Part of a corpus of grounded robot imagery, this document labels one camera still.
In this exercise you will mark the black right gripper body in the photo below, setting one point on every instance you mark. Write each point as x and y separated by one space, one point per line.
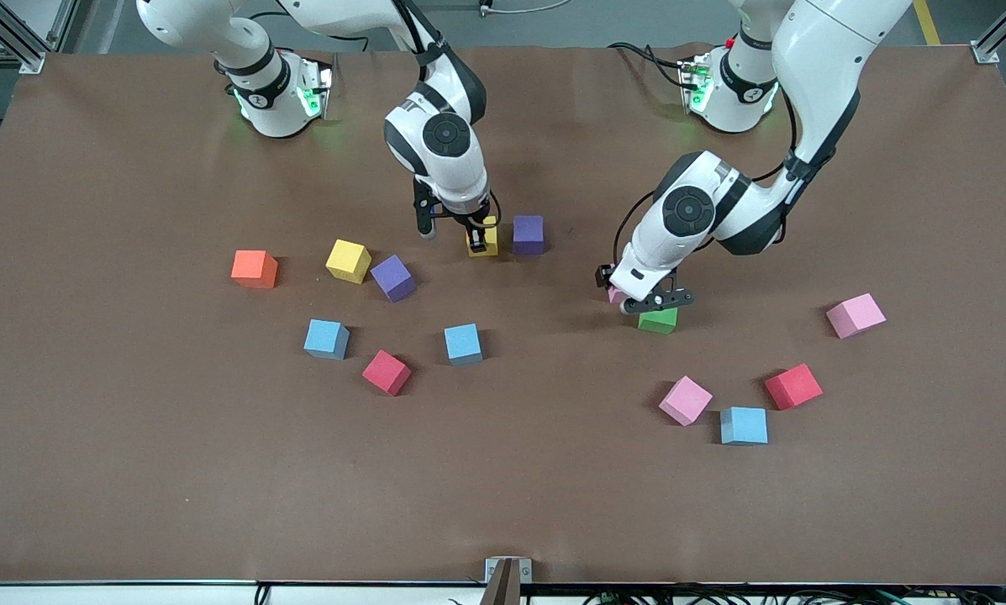
472 221

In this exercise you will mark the yellow foam block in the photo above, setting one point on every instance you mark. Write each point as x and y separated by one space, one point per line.
348 260
492 242

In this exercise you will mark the green foam block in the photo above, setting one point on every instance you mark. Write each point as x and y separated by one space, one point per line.
658 323

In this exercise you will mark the pink foam block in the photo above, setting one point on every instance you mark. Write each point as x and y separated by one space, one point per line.
685 400
855 316
617 295

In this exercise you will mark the purple foam block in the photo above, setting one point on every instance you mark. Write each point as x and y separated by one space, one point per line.
528 234
393 277

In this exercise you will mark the blue foam block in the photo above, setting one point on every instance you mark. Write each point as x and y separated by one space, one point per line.
743 425
326 339
463 344

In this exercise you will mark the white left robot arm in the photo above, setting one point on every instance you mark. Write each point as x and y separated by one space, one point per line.
813 50

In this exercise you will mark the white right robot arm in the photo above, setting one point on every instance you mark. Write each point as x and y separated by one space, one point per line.
460 181

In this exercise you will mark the red foam block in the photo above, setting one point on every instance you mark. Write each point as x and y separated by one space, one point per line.
386 372
793 386

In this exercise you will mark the orange foam block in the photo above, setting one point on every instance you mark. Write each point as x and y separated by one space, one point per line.
253 267

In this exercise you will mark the brown table cover sheet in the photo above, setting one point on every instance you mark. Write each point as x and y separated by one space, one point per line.
133 470

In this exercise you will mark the metal bracket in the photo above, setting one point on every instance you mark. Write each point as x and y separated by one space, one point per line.
524 570

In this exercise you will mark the brown camera pole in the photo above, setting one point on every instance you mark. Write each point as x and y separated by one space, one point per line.
502 592

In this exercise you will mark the aluminium frame profile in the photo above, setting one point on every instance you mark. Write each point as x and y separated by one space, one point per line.
1003 29
7 34

